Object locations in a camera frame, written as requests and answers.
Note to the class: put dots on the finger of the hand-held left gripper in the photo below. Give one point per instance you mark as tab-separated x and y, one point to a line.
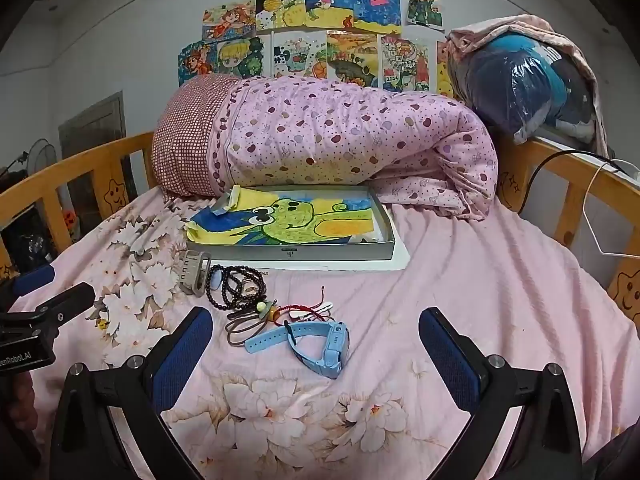
62	301
35	276

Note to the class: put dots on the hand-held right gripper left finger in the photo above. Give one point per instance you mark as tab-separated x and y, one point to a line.
182	360

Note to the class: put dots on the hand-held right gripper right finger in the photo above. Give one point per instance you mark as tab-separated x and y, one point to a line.
450	355

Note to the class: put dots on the thin golden bangle set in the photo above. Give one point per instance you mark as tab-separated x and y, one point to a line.
234	338

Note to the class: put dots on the grey hair claw clip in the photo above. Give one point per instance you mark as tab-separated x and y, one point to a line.
192	272

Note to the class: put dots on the blue smart watch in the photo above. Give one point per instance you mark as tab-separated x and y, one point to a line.
332	350

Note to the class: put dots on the grey shallow box tray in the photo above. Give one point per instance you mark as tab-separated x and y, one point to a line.
325	252

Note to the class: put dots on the pink floral bed sheet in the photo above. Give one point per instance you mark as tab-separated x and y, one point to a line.
475	270

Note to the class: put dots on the white flat box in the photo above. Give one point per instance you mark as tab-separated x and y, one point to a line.
400	264

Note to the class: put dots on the standing fan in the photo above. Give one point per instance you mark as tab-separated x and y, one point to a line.
42	152

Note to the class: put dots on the grey door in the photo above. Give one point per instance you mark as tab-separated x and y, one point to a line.
95	125

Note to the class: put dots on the yellow blue cartoon cloth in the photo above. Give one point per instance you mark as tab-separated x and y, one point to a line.
280	220

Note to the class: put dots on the rolled pink dotted quilt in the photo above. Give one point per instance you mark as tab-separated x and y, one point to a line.
350	135

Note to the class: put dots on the plastic bag of blue clothes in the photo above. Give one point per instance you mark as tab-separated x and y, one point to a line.
510	80

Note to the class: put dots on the plastic bag with blue clothes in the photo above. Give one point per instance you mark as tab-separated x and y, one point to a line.
525	27

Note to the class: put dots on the wooden bed frame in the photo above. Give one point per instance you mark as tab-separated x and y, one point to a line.
550	152

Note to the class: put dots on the wall of children's drawings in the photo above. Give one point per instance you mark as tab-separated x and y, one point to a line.
340	5

